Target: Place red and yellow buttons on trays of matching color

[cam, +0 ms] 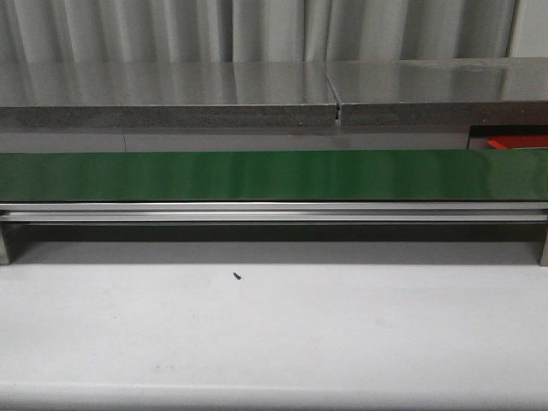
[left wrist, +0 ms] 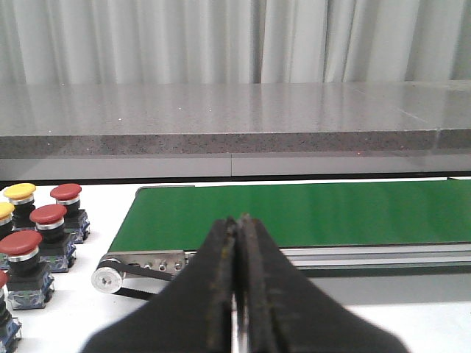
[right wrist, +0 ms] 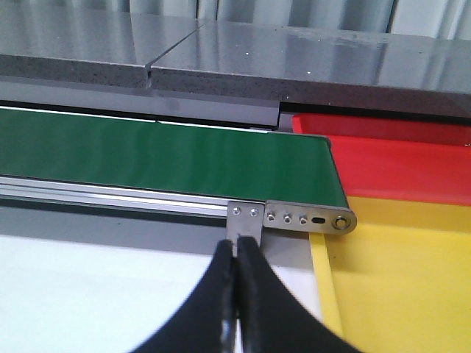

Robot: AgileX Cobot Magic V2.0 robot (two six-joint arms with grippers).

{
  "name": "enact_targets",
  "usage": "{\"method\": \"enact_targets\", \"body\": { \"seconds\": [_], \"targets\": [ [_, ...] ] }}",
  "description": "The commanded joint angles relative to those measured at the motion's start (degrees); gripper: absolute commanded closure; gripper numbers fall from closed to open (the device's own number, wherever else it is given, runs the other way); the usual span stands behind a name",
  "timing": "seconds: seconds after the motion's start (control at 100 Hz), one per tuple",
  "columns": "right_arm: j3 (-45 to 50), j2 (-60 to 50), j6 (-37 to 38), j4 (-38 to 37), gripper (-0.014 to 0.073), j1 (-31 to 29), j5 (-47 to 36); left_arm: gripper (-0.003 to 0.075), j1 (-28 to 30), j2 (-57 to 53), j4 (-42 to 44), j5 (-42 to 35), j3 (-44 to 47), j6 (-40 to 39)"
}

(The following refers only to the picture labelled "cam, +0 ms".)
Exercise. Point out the green conveyor belt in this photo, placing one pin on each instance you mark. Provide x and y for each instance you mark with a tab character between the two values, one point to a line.
389	175

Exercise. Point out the aluminium conveyor frame rail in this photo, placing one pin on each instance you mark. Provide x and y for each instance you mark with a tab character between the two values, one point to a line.
276	212

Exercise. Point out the red plastic bin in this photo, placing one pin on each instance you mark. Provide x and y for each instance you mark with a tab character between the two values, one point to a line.
507	142

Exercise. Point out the conveyor support leg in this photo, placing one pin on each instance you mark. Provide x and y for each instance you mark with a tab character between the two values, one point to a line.
543	257
7	244

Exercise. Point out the grey stone slab right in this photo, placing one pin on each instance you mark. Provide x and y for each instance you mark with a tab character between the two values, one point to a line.
448	92

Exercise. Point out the grey curtain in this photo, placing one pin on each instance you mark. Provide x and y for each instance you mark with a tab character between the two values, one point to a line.
252	31

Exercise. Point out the right conveyor support leg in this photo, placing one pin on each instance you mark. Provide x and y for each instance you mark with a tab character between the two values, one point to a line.
543	257

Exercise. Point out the left conveyor support leg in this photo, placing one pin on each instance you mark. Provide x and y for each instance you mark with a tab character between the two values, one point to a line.
7	244

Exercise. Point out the grey stone slab left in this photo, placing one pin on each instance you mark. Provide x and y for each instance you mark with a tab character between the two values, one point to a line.
166	95

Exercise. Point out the grey stone slab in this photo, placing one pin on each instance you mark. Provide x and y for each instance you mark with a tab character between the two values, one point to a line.
166	95
448	92

